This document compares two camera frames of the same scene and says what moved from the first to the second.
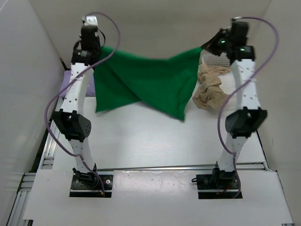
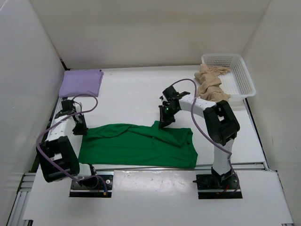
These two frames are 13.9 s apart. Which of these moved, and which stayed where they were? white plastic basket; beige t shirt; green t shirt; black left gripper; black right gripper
Moved: green t shirt; black right gripper; black left gripper
Stayed: white plastic basket; beige t shirt
